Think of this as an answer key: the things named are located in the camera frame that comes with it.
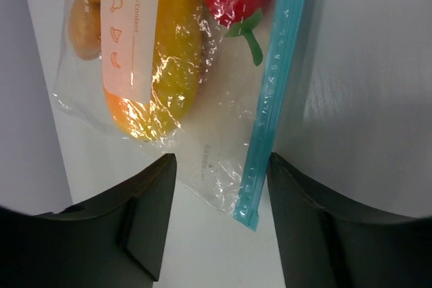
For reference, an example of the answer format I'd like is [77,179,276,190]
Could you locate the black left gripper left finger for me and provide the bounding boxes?
[1,154,177,287]

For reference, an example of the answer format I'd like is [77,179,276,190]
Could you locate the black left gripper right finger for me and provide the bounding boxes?
[267,153,431,287]

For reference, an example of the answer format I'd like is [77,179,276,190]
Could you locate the clear zip top bag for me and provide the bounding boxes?
[53,0,306,229]

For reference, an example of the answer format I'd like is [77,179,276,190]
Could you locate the yellow fake bell pepper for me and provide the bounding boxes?
[105,0,203,141]

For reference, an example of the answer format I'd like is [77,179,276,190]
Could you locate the tan fake ginger root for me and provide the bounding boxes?
[68,0,101,61]

